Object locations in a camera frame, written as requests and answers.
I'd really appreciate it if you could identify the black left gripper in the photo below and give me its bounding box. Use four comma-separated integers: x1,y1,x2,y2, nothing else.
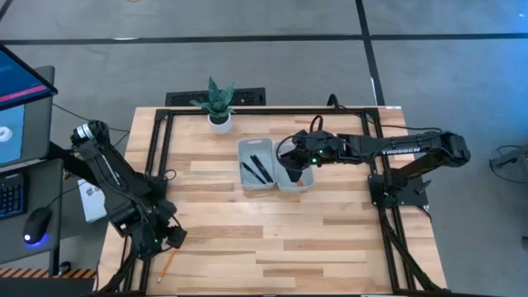
135,222,188,259

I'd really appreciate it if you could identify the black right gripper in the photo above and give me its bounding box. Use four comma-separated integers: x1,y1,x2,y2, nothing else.
284,130,342,184

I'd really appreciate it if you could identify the black pen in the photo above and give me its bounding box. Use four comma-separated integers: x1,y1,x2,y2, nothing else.
249,153,276,184
240,161,268,186

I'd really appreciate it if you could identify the grey plastic storage bin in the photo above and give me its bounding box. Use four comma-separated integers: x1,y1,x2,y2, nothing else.
273,139,315,194
238,137,278,192

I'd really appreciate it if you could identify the white round plant pot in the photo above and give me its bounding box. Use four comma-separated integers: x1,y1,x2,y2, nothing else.
207,111,234,134

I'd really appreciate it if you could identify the white printed paper box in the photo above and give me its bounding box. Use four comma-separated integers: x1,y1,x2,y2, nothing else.
77,177,109,224

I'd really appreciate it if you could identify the green artificial snake plant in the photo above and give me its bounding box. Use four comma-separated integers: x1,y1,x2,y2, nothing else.
189,76,237,119

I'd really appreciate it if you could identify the black diagonal beam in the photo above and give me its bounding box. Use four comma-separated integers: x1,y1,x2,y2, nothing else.
48,141,104,186

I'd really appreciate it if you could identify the black computer mouse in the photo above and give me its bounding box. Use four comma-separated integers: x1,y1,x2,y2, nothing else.
22,206,53,246

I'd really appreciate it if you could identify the dark grey desk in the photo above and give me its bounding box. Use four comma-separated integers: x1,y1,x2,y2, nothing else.
0,158,65,265

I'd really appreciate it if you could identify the black keyboard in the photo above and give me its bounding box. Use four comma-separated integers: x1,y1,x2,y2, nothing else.
0,183,27,219

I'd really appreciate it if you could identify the grey screen with blue picture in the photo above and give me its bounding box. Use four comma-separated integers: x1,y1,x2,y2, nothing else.
0,65,56,168

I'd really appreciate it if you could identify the tilted computer monitor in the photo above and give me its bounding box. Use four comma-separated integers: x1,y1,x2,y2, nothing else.
0,43,59,112

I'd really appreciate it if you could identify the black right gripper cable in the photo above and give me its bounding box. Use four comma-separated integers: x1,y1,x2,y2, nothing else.
275,134,296,172

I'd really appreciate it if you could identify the black aluminium table frame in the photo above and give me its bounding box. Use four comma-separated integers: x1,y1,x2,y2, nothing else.
97,106,450,295

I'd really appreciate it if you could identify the black power cable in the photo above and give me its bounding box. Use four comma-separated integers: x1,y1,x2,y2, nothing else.
327,93,445,134

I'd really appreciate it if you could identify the thin black floor cable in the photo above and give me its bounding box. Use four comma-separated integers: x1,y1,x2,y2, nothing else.
52,102,131,134

